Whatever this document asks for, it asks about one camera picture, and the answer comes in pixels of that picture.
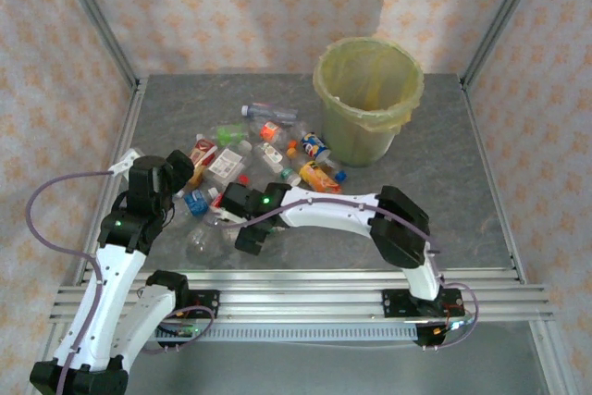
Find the amber drink bottle white cap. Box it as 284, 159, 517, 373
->
183, 133, 219, 193

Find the clear bottle blue label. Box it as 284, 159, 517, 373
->
183, 186, 219, 219

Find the bottle white label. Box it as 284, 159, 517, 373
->
204, 139, 254, 179

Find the crushed clear plastic bottle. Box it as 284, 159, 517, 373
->
185, 222, 232, 255

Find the clear bottle white-green label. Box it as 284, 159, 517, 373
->
253, 140, 302, 186

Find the clear bottle green label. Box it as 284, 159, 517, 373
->
216, 123, 253, 146

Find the clear bottle orange-red label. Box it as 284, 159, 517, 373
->
258, 119, 284, 142

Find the orange juice bottle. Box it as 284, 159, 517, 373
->
298, 160, 344, 195

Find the clear bottle purple label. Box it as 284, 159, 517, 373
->
240, 103, 300, 124

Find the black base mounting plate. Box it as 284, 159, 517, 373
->
187, 290, 221, 320
382, 288, 465, 320

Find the blue Pepsi label bottle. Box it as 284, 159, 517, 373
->
299, 130, 349, 182

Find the crumpled clear bottle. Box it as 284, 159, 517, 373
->
290, 117, 320, 138

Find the small controller board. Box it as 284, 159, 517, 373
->
432, 315, 477, 337
155, 320, 201, 339

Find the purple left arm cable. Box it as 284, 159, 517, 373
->
26, 170, 216, 395

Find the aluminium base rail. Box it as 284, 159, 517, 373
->
49, 268, 555, 323

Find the grey slotted cable duct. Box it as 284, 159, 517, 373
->
147, 323, 420, 344

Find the aluminium frame post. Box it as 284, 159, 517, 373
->
49, 0, 142, 89
460, 0, 551, 91

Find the aluminium lower frame rail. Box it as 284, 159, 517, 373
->
529, 320, 577, 395

